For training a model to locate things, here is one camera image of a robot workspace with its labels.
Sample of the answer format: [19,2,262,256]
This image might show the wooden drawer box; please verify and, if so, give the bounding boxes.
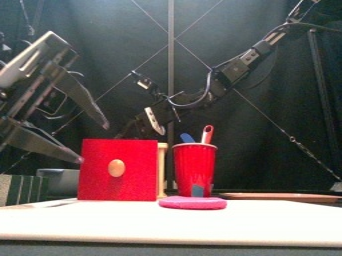
[157,142,170,199]

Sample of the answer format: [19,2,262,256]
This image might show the red drawer with wooden knob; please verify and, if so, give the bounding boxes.
[76,138,161,202]

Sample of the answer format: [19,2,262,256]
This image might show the pink flat dough disc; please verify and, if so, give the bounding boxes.
[158,195,229,211]

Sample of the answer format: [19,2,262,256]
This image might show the grey box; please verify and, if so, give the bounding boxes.
[35,167,82,198]

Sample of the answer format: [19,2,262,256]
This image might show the green striped block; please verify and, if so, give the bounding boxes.
[0,173,51,207]

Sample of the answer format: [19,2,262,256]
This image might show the red plastic cup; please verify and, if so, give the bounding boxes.
[171,142,219,199]

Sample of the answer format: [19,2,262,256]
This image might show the white cutting board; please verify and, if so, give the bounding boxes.
[0,197,342,249]

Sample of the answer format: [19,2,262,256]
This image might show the brown flat tray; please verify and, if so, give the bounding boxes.
[217,191,342,205]

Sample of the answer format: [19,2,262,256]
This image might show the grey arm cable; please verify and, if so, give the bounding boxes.
[166,69,217,109]

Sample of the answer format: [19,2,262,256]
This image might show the blue utensil handle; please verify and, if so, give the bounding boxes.
[179,132,197,145]

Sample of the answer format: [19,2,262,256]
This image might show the red utensil handle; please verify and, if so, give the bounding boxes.
[199,124,215,145]

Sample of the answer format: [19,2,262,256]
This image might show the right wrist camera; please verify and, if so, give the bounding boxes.
[131,70,159,92]

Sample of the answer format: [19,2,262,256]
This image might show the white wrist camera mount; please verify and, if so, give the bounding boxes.
[0,31,74,89]

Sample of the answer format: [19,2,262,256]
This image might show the vertical metal frame pole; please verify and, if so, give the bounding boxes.
[166,0,177,192]

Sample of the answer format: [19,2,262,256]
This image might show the diagonal wire with turnbuckle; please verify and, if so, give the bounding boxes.
[231,88,342,183]

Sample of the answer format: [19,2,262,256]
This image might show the black side frame pole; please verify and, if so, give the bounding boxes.
[306,27,342,176]

